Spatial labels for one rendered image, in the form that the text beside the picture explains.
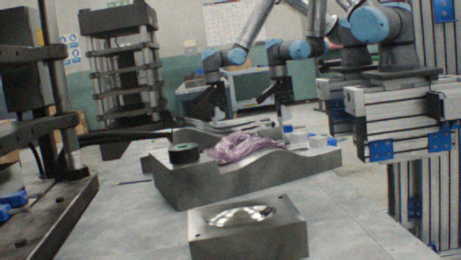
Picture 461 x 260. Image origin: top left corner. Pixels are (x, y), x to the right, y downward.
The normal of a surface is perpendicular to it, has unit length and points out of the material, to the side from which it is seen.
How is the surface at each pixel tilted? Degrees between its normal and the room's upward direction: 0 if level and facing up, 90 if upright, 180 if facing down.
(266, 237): 90
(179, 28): 90
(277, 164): 90
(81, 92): 90
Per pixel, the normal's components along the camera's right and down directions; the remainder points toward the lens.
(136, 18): 0.06, 0.18
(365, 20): -0.69, 0.32
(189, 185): 0.39, 0.12
